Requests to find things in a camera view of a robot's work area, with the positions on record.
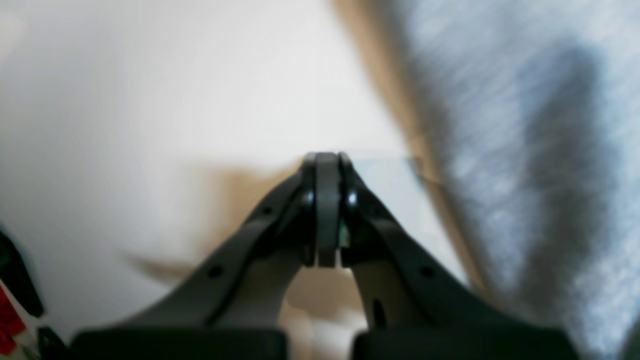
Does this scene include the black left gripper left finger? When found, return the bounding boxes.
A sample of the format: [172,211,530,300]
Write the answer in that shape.
[70,152,330,360]

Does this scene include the grey T-shirt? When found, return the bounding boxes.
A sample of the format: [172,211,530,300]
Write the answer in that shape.
[374,0,640,360]

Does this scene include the red cloth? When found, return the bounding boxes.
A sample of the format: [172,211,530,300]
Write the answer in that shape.
[0,287,26,360]

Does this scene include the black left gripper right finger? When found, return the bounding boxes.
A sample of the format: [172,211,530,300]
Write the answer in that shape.
[337,152,579,360]

